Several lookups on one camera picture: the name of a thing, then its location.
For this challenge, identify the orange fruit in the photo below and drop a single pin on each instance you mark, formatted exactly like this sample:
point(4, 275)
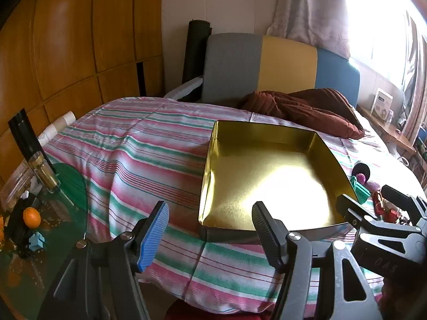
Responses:
point(32, 216)

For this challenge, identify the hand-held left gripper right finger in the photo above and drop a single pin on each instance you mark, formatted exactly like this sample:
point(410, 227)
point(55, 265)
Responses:
point(267, 233)

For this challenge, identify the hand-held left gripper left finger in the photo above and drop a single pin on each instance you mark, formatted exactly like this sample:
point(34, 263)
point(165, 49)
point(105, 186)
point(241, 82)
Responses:
point(150, 240)

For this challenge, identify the blue toy piece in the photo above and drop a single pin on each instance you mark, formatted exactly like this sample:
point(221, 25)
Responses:
point(36, 242)

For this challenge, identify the striped blanket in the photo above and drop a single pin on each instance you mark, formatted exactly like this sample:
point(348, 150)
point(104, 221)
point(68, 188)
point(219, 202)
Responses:
point(133, 173)

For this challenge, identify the glass bottle with gold cap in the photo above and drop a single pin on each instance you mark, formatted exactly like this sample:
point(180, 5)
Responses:
point(45, 173)

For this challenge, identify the white foam board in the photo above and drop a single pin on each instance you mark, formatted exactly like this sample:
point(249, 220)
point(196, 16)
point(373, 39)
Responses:
point(185, 88)

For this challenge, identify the tall black box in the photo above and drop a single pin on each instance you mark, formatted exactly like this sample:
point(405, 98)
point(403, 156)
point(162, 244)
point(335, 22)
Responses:
point(21, 130)

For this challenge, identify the red cylinder toy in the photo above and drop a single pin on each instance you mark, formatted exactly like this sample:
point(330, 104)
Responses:
point(380, 206)

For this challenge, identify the white box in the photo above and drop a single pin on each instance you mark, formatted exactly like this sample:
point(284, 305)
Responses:
point(382, 100)

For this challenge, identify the gold tin tray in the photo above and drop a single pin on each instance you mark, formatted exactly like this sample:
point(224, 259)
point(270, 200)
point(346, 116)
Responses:
point(267, 173)

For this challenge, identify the patterned curtain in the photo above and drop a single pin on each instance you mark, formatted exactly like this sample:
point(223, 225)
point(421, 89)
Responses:
point(413, 83)
point(310, 10)

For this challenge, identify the wooden wardrobe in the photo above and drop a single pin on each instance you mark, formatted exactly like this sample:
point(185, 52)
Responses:
point(66, 40)

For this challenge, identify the clear plastic container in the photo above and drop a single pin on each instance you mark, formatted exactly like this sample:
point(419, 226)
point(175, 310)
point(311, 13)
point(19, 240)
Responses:
point(16, 180)

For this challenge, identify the white pillow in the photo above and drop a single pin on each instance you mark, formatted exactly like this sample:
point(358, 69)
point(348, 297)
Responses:
point(363, 120)

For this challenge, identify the black rolled mat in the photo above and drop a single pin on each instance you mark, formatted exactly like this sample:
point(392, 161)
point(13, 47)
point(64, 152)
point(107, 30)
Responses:
point(195, 50)

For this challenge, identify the green glass table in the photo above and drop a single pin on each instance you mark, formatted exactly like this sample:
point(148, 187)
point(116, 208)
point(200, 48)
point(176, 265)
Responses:
point(71, 190)

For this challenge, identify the window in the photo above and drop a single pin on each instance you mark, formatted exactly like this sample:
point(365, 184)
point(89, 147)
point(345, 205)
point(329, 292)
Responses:
point(377, 33)

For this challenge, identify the brown duvet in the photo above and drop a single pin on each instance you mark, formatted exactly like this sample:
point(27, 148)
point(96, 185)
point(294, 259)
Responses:
point(300, 106)

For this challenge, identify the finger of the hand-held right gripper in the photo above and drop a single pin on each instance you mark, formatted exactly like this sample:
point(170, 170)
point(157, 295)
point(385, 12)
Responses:
point(348, 206)
point(397, 194)

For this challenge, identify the wooden shelf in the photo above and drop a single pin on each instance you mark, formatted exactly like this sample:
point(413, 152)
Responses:
point(397, 136)

